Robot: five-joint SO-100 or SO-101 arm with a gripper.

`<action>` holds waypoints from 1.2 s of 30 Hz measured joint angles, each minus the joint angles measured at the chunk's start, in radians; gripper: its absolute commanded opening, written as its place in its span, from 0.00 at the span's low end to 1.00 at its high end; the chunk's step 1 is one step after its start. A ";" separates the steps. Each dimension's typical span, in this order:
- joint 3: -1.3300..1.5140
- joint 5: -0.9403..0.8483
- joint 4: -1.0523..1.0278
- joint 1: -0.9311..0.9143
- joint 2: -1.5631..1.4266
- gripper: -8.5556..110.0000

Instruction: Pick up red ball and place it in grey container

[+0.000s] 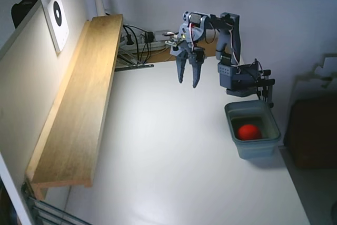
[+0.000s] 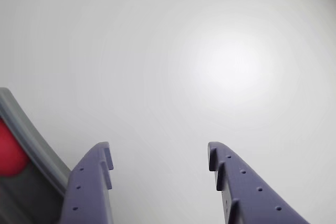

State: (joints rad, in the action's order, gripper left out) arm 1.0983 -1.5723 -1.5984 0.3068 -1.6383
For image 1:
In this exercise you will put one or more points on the long wooden shelf board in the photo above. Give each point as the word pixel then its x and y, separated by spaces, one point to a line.
pixel 84 103

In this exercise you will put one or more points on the grey-blue gripper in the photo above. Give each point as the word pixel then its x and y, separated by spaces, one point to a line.
pixel 190 57

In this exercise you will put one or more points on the dark brown cabinet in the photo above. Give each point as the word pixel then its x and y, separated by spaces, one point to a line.
pixel 313 132

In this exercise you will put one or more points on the white power strip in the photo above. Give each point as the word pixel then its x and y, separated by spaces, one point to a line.
pixel 155 44

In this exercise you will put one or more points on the small gripper camera board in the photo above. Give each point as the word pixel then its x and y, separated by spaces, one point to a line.
pixel 173 41

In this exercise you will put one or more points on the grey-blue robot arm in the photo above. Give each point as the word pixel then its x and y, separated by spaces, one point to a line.
pixel 234 40

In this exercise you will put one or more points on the black table clamp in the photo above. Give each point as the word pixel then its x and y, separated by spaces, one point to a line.
pixel 267 88

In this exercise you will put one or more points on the metal frame rails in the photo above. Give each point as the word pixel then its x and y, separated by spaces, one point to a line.
pixel 47 209

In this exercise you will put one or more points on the red ball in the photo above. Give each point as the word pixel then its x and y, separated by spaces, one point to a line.
pixel 248 132

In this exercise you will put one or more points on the grey plastic container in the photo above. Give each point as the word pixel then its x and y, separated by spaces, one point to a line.
pixel 252 151

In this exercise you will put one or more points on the wooden back ledge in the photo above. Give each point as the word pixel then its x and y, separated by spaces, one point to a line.
pixel 210 49

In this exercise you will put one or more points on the white device with black circle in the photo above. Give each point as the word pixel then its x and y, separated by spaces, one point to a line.
pixel 58 22

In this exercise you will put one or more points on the white power adapter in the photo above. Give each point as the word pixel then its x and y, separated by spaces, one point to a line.
pixel 159 34

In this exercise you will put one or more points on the black power plug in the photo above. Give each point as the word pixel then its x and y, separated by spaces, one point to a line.
pixel 129 40
pixel 149 36

